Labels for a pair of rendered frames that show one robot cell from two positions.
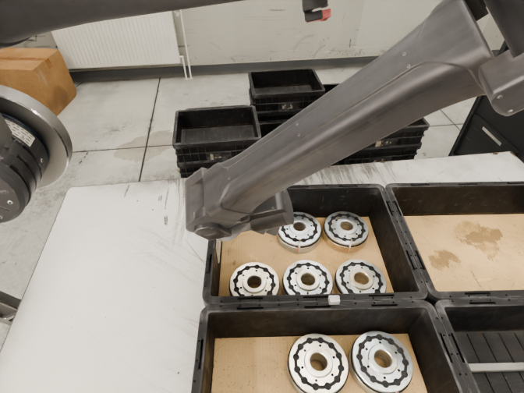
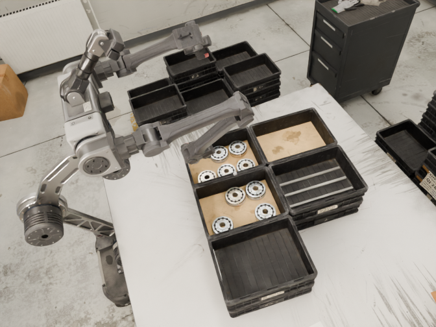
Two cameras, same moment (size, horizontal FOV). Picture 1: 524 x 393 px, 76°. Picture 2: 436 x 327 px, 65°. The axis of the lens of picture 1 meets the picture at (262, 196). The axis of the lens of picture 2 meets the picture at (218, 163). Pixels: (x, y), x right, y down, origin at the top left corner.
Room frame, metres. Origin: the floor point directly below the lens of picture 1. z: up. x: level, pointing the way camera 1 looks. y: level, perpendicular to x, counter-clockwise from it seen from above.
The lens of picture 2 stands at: (-0.72, 0.06, 2.35)
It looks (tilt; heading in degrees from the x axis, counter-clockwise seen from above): 52 degrees down; 354
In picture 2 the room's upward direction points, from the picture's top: 10 degrees counter-clockwise
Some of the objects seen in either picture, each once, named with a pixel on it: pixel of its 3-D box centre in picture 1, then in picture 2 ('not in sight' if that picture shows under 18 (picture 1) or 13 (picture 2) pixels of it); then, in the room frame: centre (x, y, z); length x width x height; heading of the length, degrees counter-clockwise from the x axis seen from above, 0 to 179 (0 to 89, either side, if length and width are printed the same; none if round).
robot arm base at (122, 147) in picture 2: not in sight; (124, 146); (0.16, 0.29, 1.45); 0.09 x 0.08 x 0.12; 7
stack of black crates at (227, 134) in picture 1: (220, 161); (163, 122); (1.38, 0.22, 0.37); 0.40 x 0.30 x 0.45; 97
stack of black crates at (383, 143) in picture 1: (368, 149); (252, 91); (1.48, -0.58, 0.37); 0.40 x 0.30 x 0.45; 97
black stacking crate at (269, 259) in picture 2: not in sight; (260, 262); (-0.16, -0.11, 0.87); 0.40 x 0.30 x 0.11; 91
